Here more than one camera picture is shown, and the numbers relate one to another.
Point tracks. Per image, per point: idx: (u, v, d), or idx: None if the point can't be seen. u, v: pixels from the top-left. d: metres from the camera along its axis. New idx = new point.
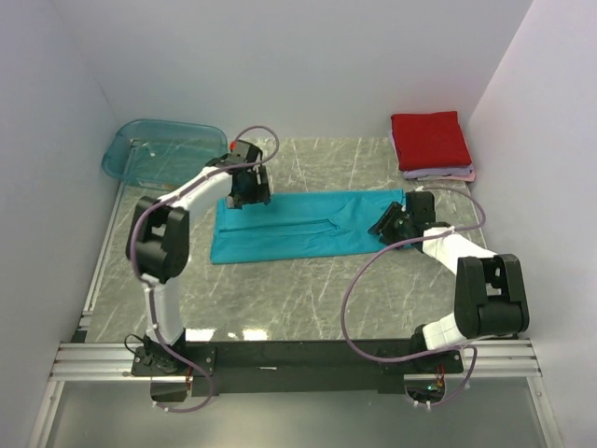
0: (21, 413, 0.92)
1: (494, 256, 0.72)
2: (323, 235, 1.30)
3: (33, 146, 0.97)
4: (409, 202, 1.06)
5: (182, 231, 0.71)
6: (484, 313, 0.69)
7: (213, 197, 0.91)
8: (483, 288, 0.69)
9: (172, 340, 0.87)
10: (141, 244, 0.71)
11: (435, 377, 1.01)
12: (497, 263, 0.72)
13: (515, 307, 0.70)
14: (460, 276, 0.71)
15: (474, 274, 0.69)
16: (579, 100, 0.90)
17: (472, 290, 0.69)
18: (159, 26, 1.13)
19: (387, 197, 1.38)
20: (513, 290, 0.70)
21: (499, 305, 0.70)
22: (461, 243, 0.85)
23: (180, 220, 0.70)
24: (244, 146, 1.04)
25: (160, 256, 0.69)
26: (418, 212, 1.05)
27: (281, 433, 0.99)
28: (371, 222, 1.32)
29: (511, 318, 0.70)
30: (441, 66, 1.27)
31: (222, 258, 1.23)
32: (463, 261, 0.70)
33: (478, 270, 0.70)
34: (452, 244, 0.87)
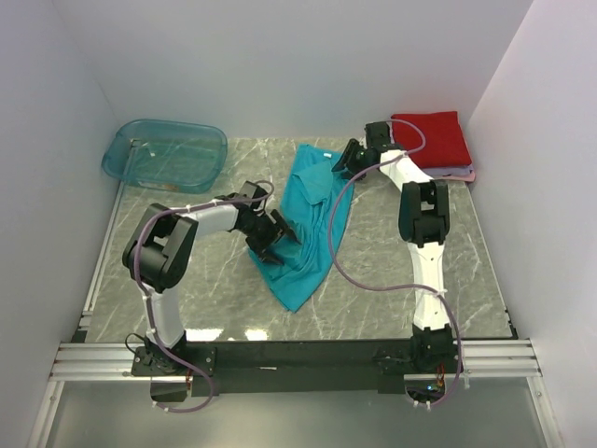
0: (21, 412, 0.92)
1: (430, 183, 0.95)
2: (326, 216, 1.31)
3: (32, 146, 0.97)
4: (368, 132, 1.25)
5: (185, 244, 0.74)
6: (418, 224, 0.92)
7: (219, 226, 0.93)
8: (418, 204, 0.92)
9: (170, 342, 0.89)
10: (144, 249, 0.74)
11: (434, 377, 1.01)
12: (431, 188, 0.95)
13: (442, 219, 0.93)
14: (401, 200, 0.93)
15: (413, 194, 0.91)
16: (577, 99, 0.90)
17: (410, 206, 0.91)
18: (158, 26, 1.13)
19: (305, 157, 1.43)
20: (440, 207, 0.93)
21: (431, 217, 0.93)
22: (410, 166, 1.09)
23: (187, 229, 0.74)
24: (251, 188, 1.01)
25: (160, 261, 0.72)
26: (378, 137, 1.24)
27: (281, 433, 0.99)
28: (325, 178, 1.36)
29: (437, 226, 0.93)
30: (441, 66, 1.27)
31: (299, 301, 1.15)
32: (403, 187, 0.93)
33: (415, 192, 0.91)
34: (406, 167, 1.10)
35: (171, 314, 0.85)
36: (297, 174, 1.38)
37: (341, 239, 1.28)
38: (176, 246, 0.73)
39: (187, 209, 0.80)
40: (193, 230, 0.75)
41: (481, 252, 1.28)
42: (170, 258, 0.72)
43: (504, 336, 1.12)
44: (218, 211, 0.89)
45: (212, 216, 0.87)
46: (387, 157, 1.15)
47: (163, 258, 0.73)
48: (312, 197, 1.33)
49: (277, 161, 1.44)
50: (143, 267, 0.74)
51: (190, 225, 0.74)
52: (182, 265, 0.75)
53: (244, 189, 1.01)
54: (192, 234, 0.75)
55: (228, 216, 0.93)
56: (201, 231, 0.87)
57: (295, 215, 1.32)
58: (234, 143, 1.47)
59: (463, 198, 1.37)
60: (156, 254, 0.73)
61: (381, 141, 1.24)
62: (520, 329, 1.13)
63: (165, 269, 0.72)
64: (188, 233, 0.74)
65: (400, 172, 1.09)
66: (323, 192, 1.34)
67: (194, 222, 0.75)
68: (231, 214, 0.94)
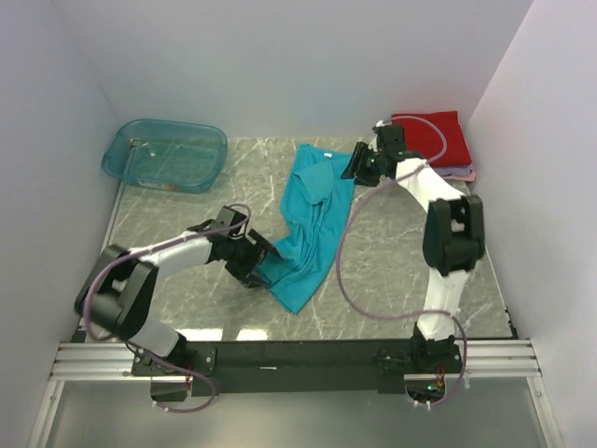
0: (21, 412, 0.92)
1: (461, 197, 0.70)
2: (326, 217, 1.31)
3: (32, 146, 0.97)
4: (381, 136, 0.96)
5: (142, 290, 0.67)
6: (450, 250, 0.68)
7: (191, 260, 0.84)
8: (448, 227, 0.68)
9: (165, 351, 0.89)
10: (96, 295, 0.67)
11: (435, 377, 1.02)
12: (463, 203, 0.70)
13: (477, 244, 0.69)
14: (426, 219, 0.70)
15: (443, 214, 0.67)
16: (577, 99, 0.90)
17: (439, 230, 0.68)
18: (158, 26, 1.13)
19: (304, 157, 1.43)
20: (477, 228, 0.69)
21: (463, 241, 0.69)
22: (436, 178, 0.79)
23: (146, 275, 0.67)
24: (229, 214, 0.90)
25: (115, 311, 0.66)
26: (391, 144, 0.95)
27: (281, 433, 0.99)
28: (325, 178, 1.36)
29: (472, 252, 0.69)
30: (441, 67, 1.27)
31: (299, 302, 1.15)
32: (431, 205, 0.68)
33: (445, 211, 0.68)
34: (430, 179, 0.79)
35: (154, 334, 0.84)
36: (297, 174, 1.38)
37: (342, 239, 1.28)
38: (133, 294, 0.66)
39: (146, 249, 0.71)
40: (151, 277, 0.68)
41: None
42: (125, 308, 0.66)
43: (503, 336, 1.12)
44: (187, 244, 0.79)
45: (179, 253, 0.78)
46: (408, 166, 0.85)
47: (118, 306, 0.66)
48: (312, 197, 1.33)
49: (277, 161, 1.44)
50: (97, 315, 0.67)
51: (149, 272, 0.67)
52: (140, 312, 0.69)
53: (222, 216, 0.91)
54: (152, 280, 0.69)
55: (200, 249, 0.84)
56: (168, 269, 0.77)
57: (295, 215, 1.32)
58: (234, 143, 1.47)
59: None
60: (111, 300, 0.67)
61: (395, 148, 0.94)
62: (520, 329, 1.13)
63: (120, 319, 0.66)
64: (145, 282, 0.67)
65: (423, 184, 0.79)
66: (324, 192, 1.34)
67: (152, 269, 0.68)
68: (204, 246, 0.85)
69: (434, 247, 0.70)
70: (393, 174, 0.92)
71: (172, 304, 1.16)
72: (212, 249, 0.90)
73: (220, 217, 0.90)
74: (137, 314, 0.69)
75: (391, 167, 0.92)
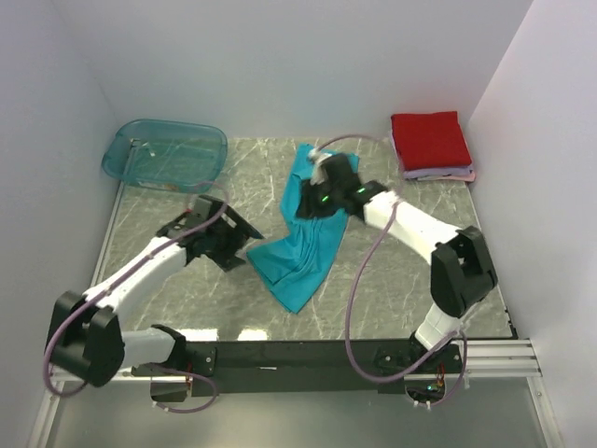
0: (21, 412, 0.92)
1: (458, 233, 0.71)
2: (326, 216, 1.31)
3: (32, 146, 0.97)
4: (330, 174, 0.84)
5: (105, 340, 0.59)
6: (465, 295, 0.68)
7: (166, 273, 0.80)
8: (462, 272, 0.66)
9: (160, 357, 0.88)
10: (60, 348, 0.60)
11: (434, 377, 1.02)
12: (460, 239, 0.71)
13: (487, 273, 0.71)
14: (435, 270, 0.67)
15: (453, 264, 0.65)
16: (577, 99, 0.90)
17: (454, 280, 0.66)
18: (158, 27, 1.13)
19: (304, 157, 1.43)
20: (482, 263, 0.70)
21: (474, 278, 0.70)
22: (414, 216, 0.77)
23: (105, 328, 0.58)
24: (203, 204, 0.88)
25: (79, 364, 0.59)
26: (346, 180, 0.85)
27: (281, 433, 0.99)
28: None
29: (483, 286, 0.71)
30: (441, 67, 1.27)
31: (299, 302, 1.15)
32: (437, 260, 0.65)
33: (454, 260, 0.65)
34: (411, 218, 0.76)
35: (145, 350, 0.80)
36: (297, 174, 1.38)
37: (341, 239, 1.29)
38: (95, 347, 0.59)
39: (104, 292, 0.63)
40: (113, 326, 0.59)
41: None
42: (91, 360, 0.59)
43: (504, 336, 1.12)
44: (153, 263, 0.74)
45: (147, 273, 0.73)
46: (380, 203, 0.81)
47: (83, 359, 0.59)
48: None
49: (277, 161, 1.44)
50: (65, 368, 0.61)
51: (107, 324, 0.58)
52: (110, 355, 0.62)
53: (198, 208, 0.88)
54: (115, 325, 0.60)
55: (171, 261, 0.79)
56: (139, 298, 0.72)
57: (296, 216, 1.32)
58: (234, 143, 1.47)
59: (463, 197, 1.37)
60: (76, 353, 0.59)
61: (352, 185, 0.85)
62: (520, 329, 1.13)
63: (90, 370, 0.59)
64: (107, 332, 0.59)
65: (411, 229, 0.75)
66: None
67: (113, 316, 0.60)
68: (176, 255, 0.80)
69: (451, 297, 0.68)
70: (360, 213, 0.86)
71: (172, 304, 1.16)
72: (189, 249, 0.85)
73: (196, 210, 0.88)
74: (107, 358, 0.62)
75: (357, 205, 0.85)
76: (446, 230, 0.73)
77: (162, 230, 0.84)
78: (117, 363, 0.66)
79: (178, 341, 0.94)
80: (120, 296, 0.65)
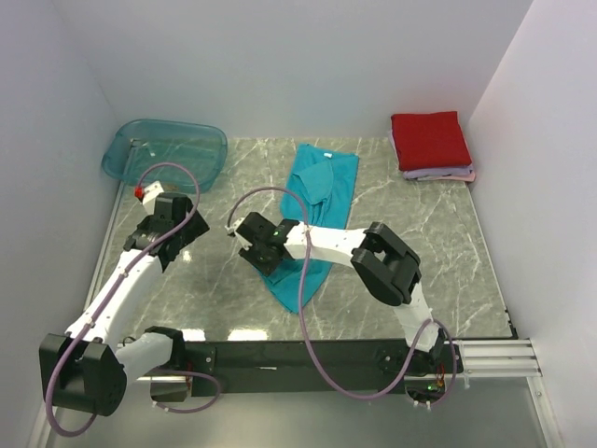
0: (21, 413, 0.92)
1: (366, 232, 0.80)
2: (326, 217, 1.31)
3: (32, 146, 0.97)
4: (249, 231, 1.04)
5: (104, 373, 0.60)
6: (397, 283, 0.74)
7: (148, 284, 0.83)
8: (381, 265, 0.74)
9: (164, 357, 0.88)
10: (59, 389, 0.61)
11: (434, 377, 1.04)
12: (370, 236, 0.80)
13: (408, 256, 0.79)
14: (360, 272, 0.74)
15: (370, 260, 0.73)
16: (577, 100, 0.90)
17: (380, 274, 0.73)
18: (158, 26, 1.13)
19: (302, 156, 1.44)
20: (398, 248, 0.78)
21: (400, 265, 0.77)
22: (324, 235, 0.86)
23: (102, 361, 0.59)
24: (164, 203, 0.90)
25: (87, 398, 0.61)
26: (261, 232, 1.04)
27: (280, 434, 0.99)
28: (324, 178, 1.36)
29: (409, 266, 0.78)
30: (441, 66, 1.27)
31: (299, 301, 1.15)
32: (357, 261, 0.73)
33: (371, 258, 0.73)
34: (322, 239, 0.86)
35: (148, 358, 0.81)
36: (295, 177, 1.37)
37: None
38: (95, 382, 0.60)
39: (88, 327, 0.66)
40: (106, 358, 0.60)
41: (481, 252, 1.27)
42: (98, 395, 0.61)
43: (504, 336, 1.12)
44: (131, 279, 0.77)
45: (131, 290, 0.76)
46: (296, 236, 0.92)
47: (87, 395, 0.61)
48: (312, 197, 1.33)
49: (277, 160, 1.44)
50: (72, 406, 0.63)
51: (101, 357, 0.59)
52: (116, 382, 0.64)
53: (160, 209, 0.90)
54: (110, 356, 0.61)
55: (149, 270, 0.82)
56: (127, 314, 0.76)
57: (295, 215, 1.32)
58: (234, 142, 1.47)
59: (463, 197, 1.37)
60: (76, 390, 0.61)
61: (268, 232, 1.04)
62: (520, 329, 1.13)
63: (99, 402, 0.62)
64: (104, 366, 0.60)
65: (327, 246, 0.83)
66: (324, 193, 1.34)
67: (106, 349, 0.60)
68: (153, 264, 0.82)
69: (386, 292, 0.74)
70: (284, 253, 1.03)
71: (171, 304, 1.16)
72: (162, 254, 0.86)
73: (160, 211, 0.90)
74: (112, 389, 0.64)
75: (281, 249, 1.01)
76: (356, 235, 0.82)
77: (131, 243, 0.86)
78: (123, 390, 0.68)
79: (175, 338, 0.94)
80: (106, 326, 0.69)
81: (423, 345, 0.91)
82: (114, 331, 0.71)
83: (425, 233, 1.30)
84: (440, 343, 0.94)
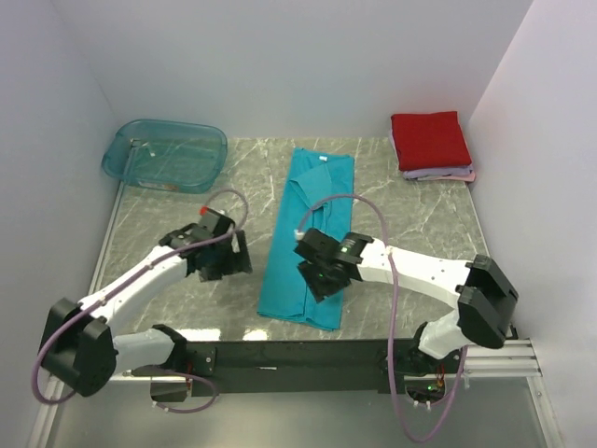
0: (21, 412, 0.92)
1: (468, 267, 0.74)
2: (327, 223, 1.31)
3: (32, 146, 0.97)
4: (308, 249, 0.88)
5: (97, 352, 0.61)
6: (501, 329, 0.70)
7: (167, 282, 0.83)
8: (492, 310, 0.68)
9: (160, 357, 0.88)
10: (51, 353, 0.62)
11: (434, 377, 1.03)
12: (471, 272, 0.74)
13: (508, 294, 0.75)
14: (466, 314, 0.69)
15: (481, 304, 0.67)
16: (577, 99, 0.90)
17: (490, 320, 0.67)
18: (158, 27, 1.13)
19: (302, 158, 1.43)
20: (503, 286, 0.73)
21: (500, 304, 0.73)
22: (414, 263, 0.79)
23: (98, 340, 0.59)
24: (212, 217, 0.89)
25: (71, 373, 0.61)
26: (325, 249, 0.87)
27: (280, 434, 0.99)
28: (322, 180, 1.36)
29: (509, 306, 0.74)
30: (441, 67, 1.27)
31: (326, 321, 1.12)
32: (465, 303, 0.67)
33: (482, 301, 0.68)
34: (412, 268, 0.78)
35: (142, 355, 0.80)
36: (294, 179, 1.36)
37: None
38: (86, 357, 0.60)
39: (98, 303, 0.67)
40: (104, 337, 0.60)
41: (481, 252, 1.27)
42: (82, 371, 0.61)
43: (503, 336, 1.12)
44: (155, 272, 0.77)
45: (147, 283, 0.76)
46: (372, 259, 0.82)
47: (74, 370, 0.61)
48: (312, 202, 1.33)
49: (277, 160, 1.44)
50: (56, 375, 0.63)
51: (99, 336, 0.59)
52: (104, 364, 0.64)
53: (206, 220, 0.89)
54: (107, 337, 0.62)
55: (174, 270, 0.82)
56: (137, 304, 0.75)
57: (293, 219, 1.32)
58: (234, 143, 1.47)
59: (463, 198, 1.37)
60: (66, 362, 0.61)
61: (333, 249, 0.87)
62: (520, 329, 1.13)
63: (80, 380, 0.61)
64: (97, 344, 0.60)
65: (421, 277, 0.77)
66: (324, 197, 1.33)
67: (106, 328, 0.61)
68: (178, 265, 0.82)
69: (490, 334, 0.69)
70: (354, 272, 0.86)
71: (171, 304, 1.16)
72: (189, 259, 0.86)
73: (203, 221, 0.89)
74: (97, 370, 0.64)
75: (349, 267, 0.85)
76: (455, 267, 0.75)
77: (166, 239, 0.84)
78: (107, 376, 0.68)
79: (179, 343, 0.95)
80: (115, 308, 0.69)
81: (436, 353, 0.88)
82: (121, 316, 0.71)
83: (425, 233, 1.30)
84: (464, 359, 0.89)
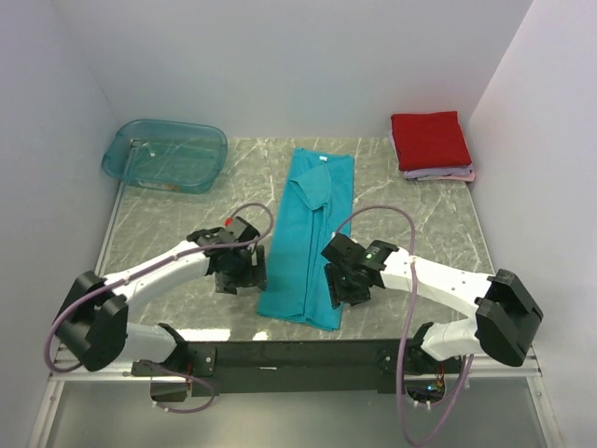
0: (21, 412, 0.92)
1: (491, 281, 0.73)
2: (327, 223, 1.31)
3: (31, 146, 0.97)
4: (333, 256, 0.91)
5: (111, 328, 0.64)
6: (520, 345, 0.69)
7: (187, 275, 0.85)
8: (509, 325, 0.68)
9: (162, 356, 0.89)
10: (68, 323, 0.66)
11: (434, 377, 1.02)
12: (493, 285, 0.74)
13: (533, 312, 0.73)
14: (483, 328, 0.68)
15: (499, 317, 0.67)
16: (577, 99, 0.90)
17: (506, 335, 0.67)
18: (158, 27, 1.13)
19: (302, 158, 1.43)
20: (525, 303, 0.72)
21: (521, 322, 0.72)
22: (437, 272, 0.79)
23: (116, 314, 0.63)
24: (240, 225, 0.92)
25: (81, 344, 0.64)
26: (350, 255, 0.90)
27: (280, 433, 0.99)
28: (322, 180, 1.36)
29: (532, 324, 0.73)
30: (441, 67, 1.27)
31: (326, 321, 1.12)
32: (484, 314, 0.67)
33: (501, 315, 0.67)
34: (434, 278, 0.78)
35: (147, 347, 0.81)
36: (294, 179, 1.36)
37: None
38: (100, 330, 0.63)
39: (122, 281, 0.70)
40: (122, 314, 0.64)
41: (481, 252, 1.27)
42: (93, 344, 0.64)
43: None
44: (180, 264, 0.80)
45: (168, 272, 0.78)
46: (395, 268, 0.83)
47: (87, 341, 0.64)
48: (312, 202, 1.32)
49: (277, 161, 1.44)
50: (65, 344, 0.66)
51: (118, 312, 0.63)
52: (113, 344, 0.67)
53: (233, 226, 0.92)
54: (124, 316, 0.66)
55: (196, 265, 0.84)
56: (156, 291, 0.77)
57: (293, 219, 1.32)
58: (234, 143, 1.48)
59: (463, 197, 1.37)
60: (80, 333, 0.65)
61: (358, 256, 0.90)
62: None
63: (88, 353, 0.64)
64: (114, 320, 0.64)
65: (441, 287, 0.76)
66: (324, 197, 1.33)
67: (125, 306, 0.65)
68: (200, 262, 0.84)
69: (505, 349, 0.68)
70: (377, 278, 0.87)
71: (171, 304, 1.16)
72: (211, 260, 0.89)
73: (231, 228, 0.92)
74: (105, 348, 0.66)
75: (373, 272, 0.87)
76: (476, 280, 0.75)
77: (193, 236, 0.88)
78: (111, 359, 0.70)
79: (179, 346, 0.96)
80: (136, 288, 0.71)
81: (437, 354, 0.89)
82: (140, 299, 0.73)
83: (425, 233, 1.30)
84: (467, 370, 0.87)
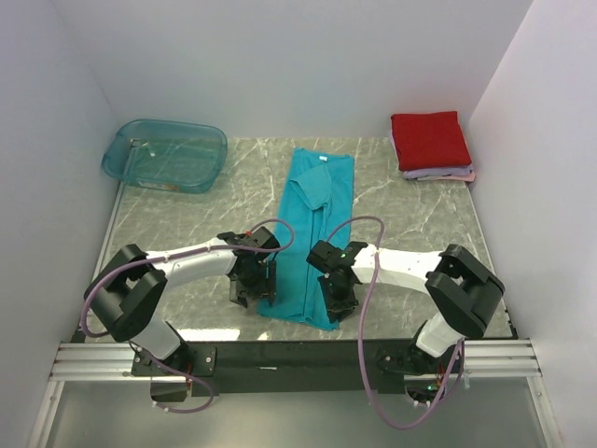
0: (21, 412, 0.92)
1: (441, 256, 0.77)
2: (328, 223, 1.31)
3: (32, 146, 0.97)
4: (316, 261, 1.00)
5: (147, 300, 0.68)
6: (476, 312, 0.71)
7: (214, 270, 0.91)
8: (460, 291, 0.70)
9: (163, 354, 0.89)
10: (104, 291, 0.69)
11: (434, 377, 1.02)
12: (447, 259, 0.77)
13: (490, 282, 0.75)
14: (436, 297, 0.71)
15: (448, 285, 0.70)
16: (578, 99, 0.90)
17: (458, 301, 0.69)
18: (158, 27, 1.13)
19: (302, 158, 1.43)
20: (478, 273, 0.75)
21: (480, 292, 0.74)
22: (395, 257, 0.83)
23: (154, 286, 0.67)
24: (263, 233, 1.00)
25: (115, 313, 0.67)
26: (329, 257, 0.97)
27: (280, 433, 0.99)
28: (322, 180, 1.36)
29: (491, 293, 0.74)
30: (441, 67, 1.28)
31: (326, 322, 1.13)
32: (434, 286, 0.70)
33: (451, 283, 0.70)
34: (391, 261, 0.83)
35: (158, 336, 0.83)
36: (294, 179, 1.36)
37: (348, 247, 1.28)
38: (134, 300, 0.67)
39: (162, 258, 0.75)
40: (159, 288, 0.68)
41: (481, 252, 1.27)
42: (125, 314, 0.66)
43: (503, 336, 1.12)
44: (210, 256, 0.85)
45: (199, 260, 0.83)
46: (363, 260, 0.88)
47: (121, 309, 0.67)
48: (312, 202, 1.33)
49: (277, 161, 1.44)
50: (97, 312, 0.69)
51: (156, 284, 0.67)
52: (141, 319, 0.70)
53: (256, 234, 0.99)
54: (159, 291, 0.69)
55: (223, 262, 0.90)
56: (185, 277, 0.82)
57: (293, 219, 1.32)
58: (234, 142, 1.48)
59: (463, 197, 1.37)
60: (115, 302, 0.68)
61: (335, 257, 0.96)
62: (520, 329, 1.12)
63: (119, 322, 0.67)
64: (151, 292, 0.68)
65: (399, 269, 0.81)
66: (324, 197, 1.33)
67: (162, 279, 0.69)
68: (227, 259, 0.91)
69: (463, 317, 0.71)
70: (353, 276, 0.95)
71: (171, 304, 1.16)
72: (235, 262, 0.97)
73: (256, 235, 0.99)
74: (134, 322, 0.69)
75: (349, 271, 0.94)
76: (429, 257, 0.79)
77: (224, 233, 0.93)
78: (134, 335, 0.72)
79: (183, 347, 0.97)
80: (173, 269, 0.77)
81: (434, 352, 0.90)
82: (173, 279, 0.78)
83: (425, 233, 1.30)
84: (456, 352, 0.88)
